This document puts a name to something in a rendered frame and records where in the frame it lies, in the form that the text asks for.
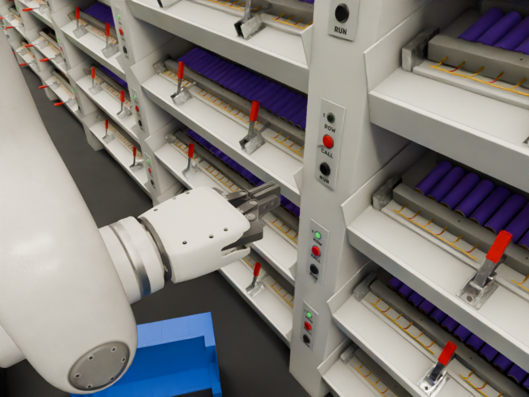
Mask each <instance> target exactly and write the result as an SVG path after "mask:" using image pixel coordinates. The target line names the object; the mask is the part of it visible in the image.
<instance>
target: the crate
mask: <svg viewBox="0 0 529 397"><path fill-rule="evenodd" d="M137 331H138V344H137V349H136V352H135V357H134V359H133V362H132V364H131V365H130V367H129V369H128V371H127V372H126V373H125V374H124V375H123V376H122V377H121V378H120V379H119V380H118V381H117V382H116V383H114V384H113V385H111V386H110V387H108V388H106V389H104V390H102V391H98V392H95V393H93V394H86V395H77V394H72V393H69V394H70V395H71V397H173V396H176V395H183V394H187V393H191V392H195V391H201V390H205V389H209V388H212V391H213V397H221V396H222V392H221V386H220V375H219V369H218V362H217V356H216V344H215V337H214V331H213V321H212V315H211V312H208V313H203V314H195V315H190V316H186V317H178V318H173V319H169V320H164V321H156V322H152V323H147V324H142V325H137Z"/></svg>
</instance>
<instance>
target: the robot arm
mask: <svg viewBox="0 0 529 397"><path fill-rule="evenodd" d="M280 194H281V187H280V186H279V185H276V183H274V182H273V181H269V182H267V183H266V184H262V185H261V186H259V187H256V188H254V189H251V190H249V191H248V192H246V191H245V190H240V191H235V192H224V191H222V190H220V189H218V188H216V187H206V186H204V187H197V188H195V189H192V190H190V191H187V192H184V193H182V194H180V195H177V196H176V197H174V198H171V199H169V200H167V201H165V202H163V203H161V204H159V205H158V206H155V207H154V208H152V209H151V210H148V211H146V212H145V213H144V214H142V215H140V216H139V217H138V218H137V219H135V218H133V217H127V218H124V219H122V220H119V221H118V222H115V223H113V224H110V225H107V226H105V227H103V228H100V229H98V227H97V225H96V223H95V221H94V218H93V217H92V215H91V212H90V210H89V209H88V207H87V204H86V203H85V201H84V199H83V197H82V195H81V194H80V191H79V189H78V187H77V186H76V184H75V182H74V180H73V178H72V176H71V175H70V173H69V171H68V169H67V168H66V166H65V163H64V162H63V161H62V159H61V156H60V154H59V153H58V152H57V149H56V147H55V146H54V144H53V142H52V140H51V138H50V136H49V134H48V132H47V130H46V128H45V125H44V123H43V121H42V119H41V117H40V115H39V111H38V110H37V108H36V105H35V102H34V100H33V98H32V96H31V93H30V91H29V89H28V85H27V84H26V81H25V79H24V76H23V74H22V72H21V70H20V67H19V65H18V63H17V60H16V58H15V56H14V53H13V51H12V49H11V46H10V44H9V41H8V39H7V38H6V34H5V32H4V31H3V28H2V26H1V24H0V367H2V368H8V367H10V366H12V365H14V364H16V363H18V362H20V361H22V360H24V359H27V360H28V361H29V362H30V364H31V365H32V367H33V368H34V369H35V370H36V371H37V372H38V373H39V374H40V375H41V376H42V377H43V378H44V379H45V380H46V381H47V382H49V383H50V384H52V385H53V386H54V387H56V388H58V389H61V390H62V391H66V392H68V393H72V394H77V395H86V394H93V393H95V392H98V391H102V390H104V389H106V388H108V387H110V386H111V385H113V384H114V383H116V382H117V381H118V380H119V379H120V378H121V377H122V376H123V375H124V374H125V373H126V372H127V371H128V369H129V367H130V365H131V364H132V362H133V359H134V357H135V352H136V349H137V344H138V331H137V325H136V322H135V316H134V314H133V312H132V309H131V304H132V303H134V302H137V301H139V300H140V299H143V298H145V297H147V296H148V295H151V294H152V293H154V292H155V291H158V290H160V289H162V288H163V287H164V284H165V282H166V281H168V280H171V281H172V282H173V283H174V284H175V283H179V282H183V281H186V280H191V279H194V278H196V277H199V276H203V275H205V274H207V273H211V272H213V271H215V270H217V269H220V268H222V267H225V266H226V265H229V264H231V263H233V262H236V261H238V260H239V259H241V258H243V257H245V256H247V255H248V254H249V253H250V245H249V244H248V243H252V242H256V241H258V240H261V239H263V237H264V229H263V228H262V226H261V224H260V223H259V221H258V216H260V215H262V214H263V213H266V212H268V211H269V210H273V209H275V208H276V207H278V206H279V205H280ZM245 215H246V217H245Z"/></svg>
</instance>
